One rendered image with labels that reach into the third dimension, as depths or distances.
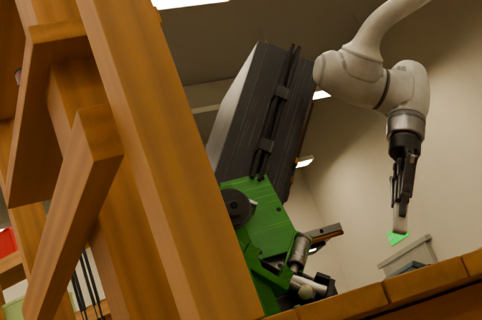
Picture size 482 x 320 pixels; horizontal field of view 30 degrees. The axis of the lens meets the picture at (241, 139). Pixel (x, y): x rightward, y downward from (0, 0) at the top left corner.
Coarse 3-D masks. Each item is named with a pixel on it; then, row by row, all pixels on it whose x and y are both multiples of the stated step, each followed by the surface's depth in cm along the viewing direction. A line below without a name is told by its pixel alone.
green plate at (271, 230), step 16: (256, 176) 203; (256, 192) 200; (272, 192) 201; (256, 208) 198; (272, 208) 199; (256, 224) 195; (272, 224) 196; (288, 224) 197; (256, 240) 192; (272, 240) 193; (288, 240) 194; (272, 256) 191
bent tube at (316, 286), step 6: (252, 204) 194; (252, 210) 195; (294, 276) 184; (300, 276) 185; (300, 282) 184; (306, 282) 184; (312, 282) 184; (318, 288) 183; (324, 288) 184; (318, 294) 183; (324, 294) 183
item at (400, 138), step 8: (392, 136) 207; (400, 136) 205; (408, 136) 205; (392, 144) 205; (400, 144) 204; (408, 144) 204; (416, 144) 204; (392, 152) 206; (400, 152) 206; (408, 152) 203; (416, 152) 205
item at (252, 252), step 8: (248, 248) 161; (256, 248) 162; (248, 256) 161; (256, 256) 161; (256, 264) 160; (264, 264) 163; (256, 272) 159; (264, 272) 160; (272, 272) 163; (280, 272) 162; (288, 272) 162; (264, 280) 160; (272, 280) 160; (280, 280) 160; (288, 280) 161; (272, 288) 162; (280, 288) 160
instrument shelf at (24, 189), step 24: (48, 24) 163; (72, 24) 164; (48, 48) 163; (72, 48) 167; (24, 72) 173; (48, 72) 173; (24, 96) 179; (24, 120) 189; (48, 120) 193; (24, 144) 201; (48, 144) 206; (24, 168) 215; (48, 168) 220; (24, 192) 231; (48, 192) 237
